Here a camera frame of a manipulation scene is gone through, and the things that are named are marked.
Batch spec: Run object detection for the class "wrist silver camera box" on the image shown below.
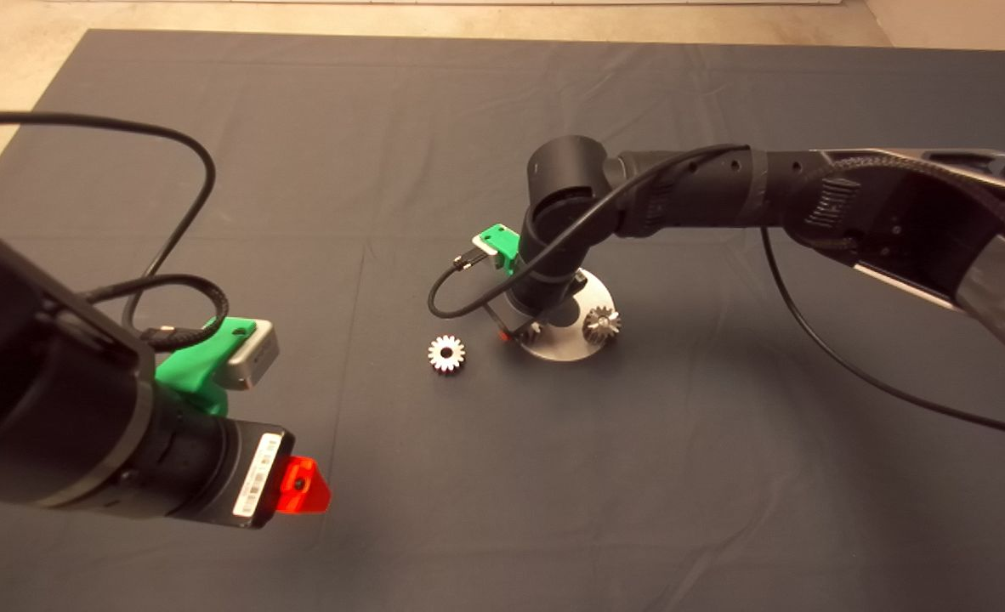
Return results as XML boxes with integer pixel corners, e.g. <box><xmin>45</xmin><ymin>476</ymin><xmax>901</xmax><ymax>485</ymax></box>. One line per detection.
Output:
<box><xmin>468</xmin><ymin>241</ymin><xmax>508</xmax><ymax>273</ymax></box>
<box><xmin>215</xmin><ymin>320</ymin><xmax>281</xmax><ymax>392</ymax></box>

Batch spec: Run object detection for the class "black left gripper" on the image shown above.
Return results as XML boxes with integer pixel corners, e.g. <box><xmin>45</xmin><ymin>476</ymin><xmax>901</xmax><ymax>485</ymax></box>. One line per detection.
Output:
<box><xmin>213</xmin><ymin>416</ymin><xmax>333</xmax><ymax>530</ymax></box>

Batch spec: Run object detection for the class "dark grey table cloth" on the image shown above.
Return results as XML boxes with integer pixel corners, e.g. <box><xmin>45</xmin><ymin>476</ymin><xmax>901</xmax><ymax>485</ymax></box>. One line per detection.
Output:
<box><xmin>0</xmin><ymin>30</ymin><xmax>1005</xmax><ymax>612</ymax></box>

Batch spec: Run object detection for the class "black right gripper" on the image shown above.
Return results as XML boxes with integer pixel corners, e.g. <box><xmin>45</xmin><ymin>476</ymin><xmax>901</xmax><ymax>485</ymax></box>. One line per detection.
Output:
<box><xmin>483</xmin><ymin>284</ymin><xmax>586</xmax><ymax>343</ymax></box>

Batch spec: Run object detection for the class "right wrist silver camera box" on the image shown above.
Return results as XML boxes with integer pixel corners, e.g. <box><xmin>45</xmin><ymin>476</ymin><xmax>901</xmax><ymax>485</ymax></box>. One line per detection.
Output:
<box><xmin>468</xmin><ymin>241</ymin><xmax>508</xmax><ymax>273</ymax></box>

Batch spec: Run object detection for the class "right wrist green camera mount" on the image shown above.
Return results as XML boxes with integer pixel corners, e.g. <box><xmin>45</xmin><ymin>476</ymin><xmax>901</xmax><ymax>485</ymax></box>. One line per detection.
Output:
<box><xmin>473</xmin><ymin>224</ymin><xmax>522</xmax><ymax>277</ymax></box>

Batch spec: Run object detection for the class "round metal plate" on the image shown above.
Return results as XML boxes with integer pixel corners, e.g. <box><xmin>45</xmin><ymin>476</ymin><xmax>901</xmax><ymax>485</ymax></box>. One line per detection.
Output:
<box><xmin>515</xmin><ymin>268</ymin><xmax>616</xmax><ymax>364</ymax></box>

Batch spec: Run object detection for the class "left braided black arm cable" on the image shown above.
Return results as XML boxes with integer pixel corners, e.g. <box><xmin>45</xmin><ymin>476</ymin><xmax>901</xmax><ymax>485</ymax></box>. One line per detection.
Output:
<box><xmin>82</xmin><ymin>272</ymin><xmax>231</xmax><ymax>351</ymax></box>

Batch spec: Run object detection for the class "left thin black camera cable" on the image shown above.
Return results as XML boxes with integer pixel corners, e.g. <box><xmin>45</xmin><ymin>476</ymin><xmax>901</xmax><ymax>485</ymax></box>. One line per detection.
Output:
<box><xmin>0</xmin><ymin>110</ymin><xmax>218</xmax><ymax>341</ymax></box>

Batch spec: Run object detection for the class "small steel gear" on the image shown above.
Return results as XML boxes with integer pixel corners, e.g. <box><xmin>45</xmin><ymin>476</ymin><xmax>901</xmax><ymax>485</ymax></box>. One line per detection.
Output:
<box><xmin>582</xmin><ymin>306</ymin><xmax>622</xmax><ymax>346</ymax></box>
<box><xmin>427</xmin><ymin>335</ymin><xmax>466</xmax><ymax>375</ymax></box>

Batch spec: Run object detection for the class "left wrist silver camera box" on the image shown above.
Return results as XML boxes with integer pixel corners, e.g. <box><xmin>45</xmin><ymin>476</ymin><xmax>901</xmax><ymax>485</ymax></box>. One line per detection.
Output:
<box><xmin>215</xmin><ymin>320</ymin><xmax>281</xmax><ymax>392</ymax></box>

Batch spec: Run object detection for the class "left wrist green camera mount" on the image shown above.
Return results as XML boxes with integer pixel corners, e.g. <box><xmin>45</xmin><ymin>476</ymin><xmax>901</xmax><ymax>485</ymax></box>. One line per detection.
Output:
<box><xmin>156</xmin><ymin>316</ymin><xmax>259</xmax><ymax>417</ymax></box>

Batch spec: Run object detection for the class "wrist green camera mount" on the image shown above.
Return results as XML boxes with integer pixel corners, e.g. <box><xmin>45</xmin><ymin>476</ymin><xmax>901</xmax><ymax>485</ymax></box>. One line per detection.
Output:
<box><xmin>473</xmin><ymin>224</ymin><xmax>522</xmax><ymax>277</ymax></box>
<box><xmin>156</xmin><ymin>316</ymin><xmax>259</xmax><ymax>417</ymax></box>

